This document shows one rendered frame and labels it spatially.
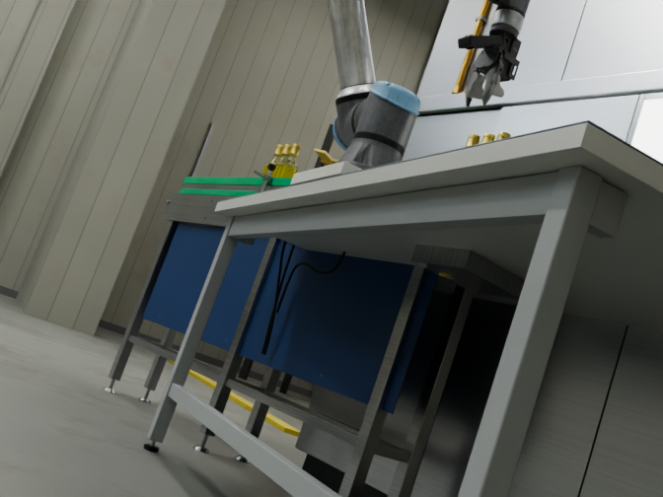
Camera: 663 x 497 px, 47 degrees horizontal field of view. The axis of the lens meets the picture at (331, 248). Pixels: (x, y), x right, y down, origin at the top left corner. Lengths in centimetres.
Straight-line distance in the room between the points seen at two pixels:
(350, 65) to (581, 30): 91
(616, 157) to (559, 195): 8
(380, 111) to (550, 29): 104
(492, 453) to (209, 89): 870
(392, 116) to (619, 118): 75
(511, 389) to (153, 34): 644
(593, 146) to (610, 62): 141
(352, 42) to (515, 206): 86
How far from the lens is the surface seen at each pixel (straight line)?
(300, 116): 978
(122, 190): 689
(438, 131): 269
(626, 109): 220
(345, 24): 184
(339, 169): 154
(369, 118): 167
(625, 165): 99
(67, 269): 682
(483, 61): 202
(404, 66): 1056
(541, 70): 251
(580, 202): 99
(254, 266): 268
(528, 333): 95
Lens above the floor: 38
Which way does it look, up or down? 9 degrees up
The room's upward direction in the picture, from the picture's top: 19 degrees clockwise
